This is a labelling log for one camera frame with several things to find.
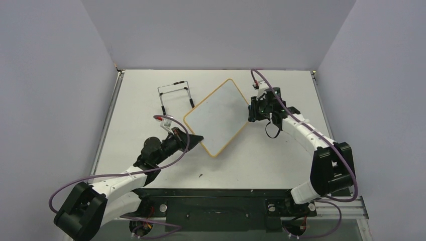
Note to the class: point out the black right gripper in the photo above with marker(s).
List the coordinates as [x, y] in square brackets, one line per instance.
[254, 111]

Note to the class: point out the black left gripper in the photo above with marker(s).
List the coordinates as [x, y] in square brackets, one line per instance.
[180, 137]

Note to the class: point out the yellow framed whiteboard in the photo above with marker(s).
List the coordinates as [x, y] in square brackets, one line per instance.
[219, 117]

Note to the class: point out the blue whiteboard eraser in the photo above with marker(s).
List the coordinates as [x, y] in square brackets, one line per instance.
[252, 114]

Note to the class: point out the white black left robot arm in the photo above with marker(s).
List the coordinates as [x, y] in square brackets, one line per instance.
[89, 206]

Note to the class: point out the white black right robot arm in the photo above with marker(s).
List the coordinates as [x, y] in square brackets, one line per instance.
[332, 167]

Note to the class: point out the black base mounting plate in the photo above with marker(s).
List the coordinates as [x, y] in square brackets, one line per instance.
[174, 212]

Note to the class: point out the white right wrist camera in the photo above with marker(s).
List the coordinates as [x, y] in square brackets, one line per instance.
[261, 87]

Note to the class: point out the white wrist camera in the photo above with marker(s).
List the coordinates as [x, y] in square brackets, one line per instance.
[261, 87]
[165, 124]

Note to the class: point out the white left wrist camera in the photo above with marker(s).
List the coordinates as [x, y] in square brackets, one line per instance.
[165, 124]

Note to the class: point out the metal wire whiteboard stand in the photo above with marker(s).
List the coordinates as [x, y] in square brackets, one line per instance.
[174, 91]

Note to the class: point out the aluminium table edge rail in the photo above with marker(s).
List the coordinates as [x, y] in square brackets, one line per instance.
[313, 76]

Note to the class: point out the aluminium front frame rail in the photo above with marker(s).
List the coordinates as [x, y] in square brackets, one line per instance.
[325, 208]

